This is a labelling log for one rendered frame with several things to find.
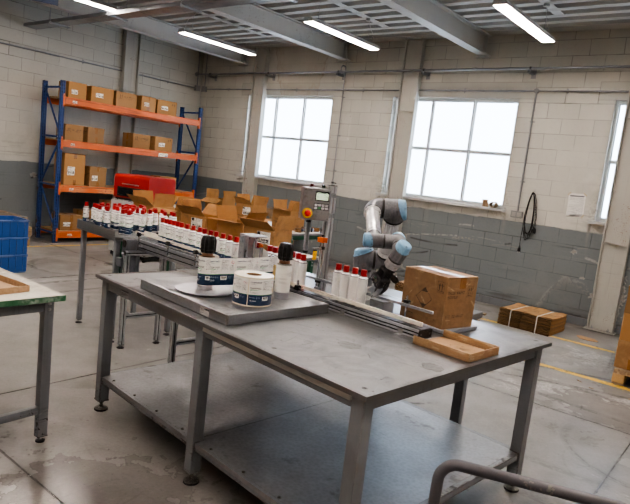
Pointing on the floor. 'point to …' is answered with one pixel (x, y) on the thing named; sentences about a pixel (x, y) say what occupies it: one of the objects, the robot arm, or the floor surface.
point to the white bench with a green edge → (44, 303)
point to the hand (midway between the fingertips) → (373, 295)
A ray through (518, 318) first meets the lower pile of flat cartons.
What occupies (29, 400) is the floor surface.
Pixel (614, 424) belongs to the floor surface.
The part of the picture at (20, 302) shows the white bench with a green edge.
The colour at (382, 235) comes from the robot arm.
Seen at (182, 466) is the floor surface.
